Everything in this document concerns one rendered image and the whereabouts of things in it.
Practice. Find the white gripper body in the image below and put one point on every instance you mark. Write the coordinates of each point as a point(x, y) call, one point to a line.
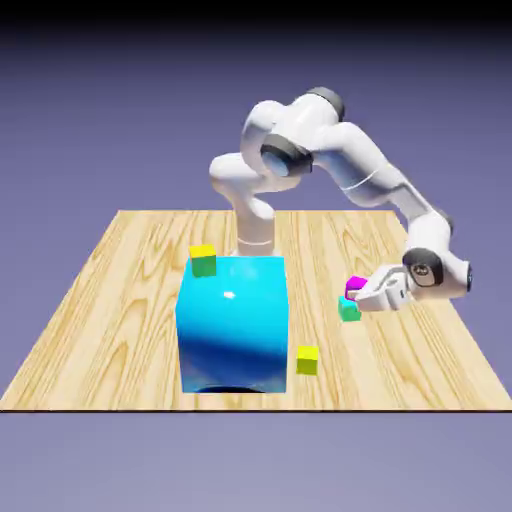
point(380, 294)

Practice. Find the small magenta cube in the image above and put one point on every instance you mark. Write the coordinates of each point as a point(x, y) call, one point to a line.
point(355, 283)

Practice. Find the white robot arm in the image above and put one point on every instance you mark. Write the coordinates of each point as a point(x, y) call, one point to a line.
point(352, 160)

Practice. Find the small teal cube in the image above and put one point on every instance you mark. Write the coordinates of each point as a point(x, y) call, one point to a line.
point(347, 311)

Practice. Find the small yellow cube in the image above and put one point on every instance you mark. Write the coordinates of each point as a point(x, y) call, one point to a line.
point(203, 260)
point(307, 360)

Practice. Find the large cyan box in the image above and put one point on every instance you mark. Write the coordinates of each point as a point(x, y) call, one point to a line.
point(232, 320)

